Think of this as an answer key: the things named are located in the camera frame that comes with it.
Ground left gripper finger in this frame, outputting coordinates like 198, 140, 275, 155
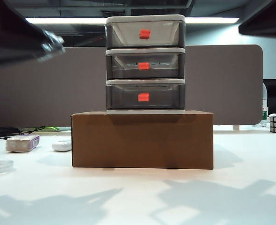
0, 0, 66, 67

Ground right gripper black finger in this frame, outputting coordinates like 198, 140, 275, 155
238, 0, 276, 45

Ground long ceiling light strip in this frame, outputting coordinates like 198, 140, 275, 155
25, 17, 240, 24

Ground grey desk partition panel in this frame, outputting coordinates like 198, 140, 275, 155
0, 44, 263, 127

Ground clear bottle green label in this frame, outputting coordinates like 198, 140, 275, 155
261, 83, 269, 128

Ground white eraser purple sleeve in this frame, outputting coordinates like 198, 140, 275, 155
5, 134, 40, 153

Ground small white plastic case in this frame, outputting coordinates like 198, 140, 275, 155
51, 139, 72, 152

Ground brown cardboard box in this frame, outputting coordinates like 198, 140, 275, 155
70, 110, 214, 170

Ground black cables on desk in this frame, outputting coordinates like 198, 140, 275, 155
0, 126, 46, 139

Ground white plastic drawer cabinet frame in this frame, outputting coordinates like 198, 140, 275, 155
105, 14, 186, 115

